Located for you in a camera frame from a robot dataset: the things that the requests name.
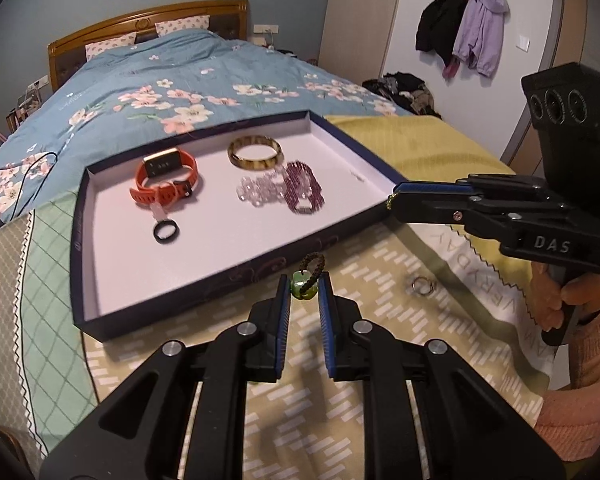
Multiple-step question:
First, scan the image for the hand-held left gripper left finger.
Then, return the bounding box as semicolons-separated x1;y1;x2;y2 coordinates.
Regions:
39;274;292;480

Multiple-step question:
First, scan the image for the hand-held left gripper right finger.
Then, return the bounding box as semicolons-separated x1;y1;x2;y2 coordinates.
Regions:
317;272;566;480

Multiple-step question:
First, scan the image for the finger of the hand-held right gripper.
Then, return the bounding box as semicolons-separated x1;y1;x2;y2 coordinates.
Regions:
392;174;556;201
389;192;576;241

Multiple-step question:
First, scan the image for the green pendant with braided cord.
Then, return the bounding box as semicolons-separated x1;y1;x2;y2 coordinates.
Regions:
290;255;327;301

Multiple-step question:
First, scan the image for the dark blue shallow box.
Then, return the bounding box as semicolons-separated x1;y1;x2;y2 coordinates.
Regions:
71;110;408;343

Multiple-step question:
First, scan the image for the purple bead bracelet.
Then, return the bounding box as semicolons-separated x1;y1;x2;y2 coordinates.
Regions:
280;160;326;216

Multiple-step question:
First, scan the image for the clear bead bracelet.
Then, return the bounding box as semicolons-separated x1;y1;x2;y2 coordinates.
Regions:
236;169;288;208

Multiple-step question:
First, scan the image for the black ring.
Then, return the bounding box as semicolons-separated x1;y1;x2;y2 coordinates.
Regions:
152;219;177;246

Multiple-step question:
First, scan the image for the amber bangle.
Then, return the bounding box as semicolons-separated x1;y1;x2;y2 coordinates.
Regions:
227;134;284;171

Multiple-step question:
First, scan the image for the orange smart watch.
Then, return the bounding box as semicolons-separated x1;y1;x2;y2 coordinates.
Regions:
130;147;201;209

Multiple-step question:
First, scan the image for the person's right forearm pink sleeve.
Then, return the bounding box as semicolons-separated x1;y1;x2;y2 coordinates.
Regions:
535;285;600;463

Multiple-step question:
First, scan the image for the person's right hand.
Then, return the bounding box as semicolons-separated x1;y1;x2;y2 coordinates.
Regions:
531;260;600;333

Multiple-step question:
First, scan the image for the pile of dark clothes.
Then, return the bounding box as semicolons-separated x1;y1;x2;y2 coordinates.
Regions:
362;72;443;120

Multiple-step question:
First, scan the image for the purple jacket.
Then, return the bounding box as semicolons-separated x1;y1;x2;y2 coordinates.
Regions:
452;0;511;78

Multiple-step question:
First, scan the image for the black jacket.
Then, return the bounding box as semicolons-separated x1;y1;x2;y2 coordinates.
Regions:
415;0;473;56

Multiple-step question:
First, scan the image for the beige wardrobe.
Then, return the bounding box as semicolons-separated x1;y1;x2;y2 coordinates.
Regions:
320;0;406;83

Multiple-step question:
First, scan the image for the blue floral duvet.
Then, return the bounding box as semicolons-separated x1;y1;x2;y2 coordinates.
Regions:
0;27;411;241

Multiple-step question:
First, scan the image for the floral pillow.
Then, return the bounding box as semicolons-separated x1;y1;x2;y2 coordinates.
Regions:
155;14;211;37
85;32;138;61

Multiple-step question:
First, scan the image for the bedside table clutter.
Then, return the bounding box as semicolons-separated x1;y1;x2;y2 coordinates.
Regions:
5;85;46;131

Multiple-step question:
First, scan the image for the wooden headboard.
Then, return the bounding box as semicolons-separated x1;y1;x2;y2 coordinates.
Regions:
47;0;253;93

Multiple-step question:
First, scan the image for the black cable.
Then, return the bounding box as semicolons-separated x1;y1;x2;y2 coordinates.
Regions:
0;152;56;241

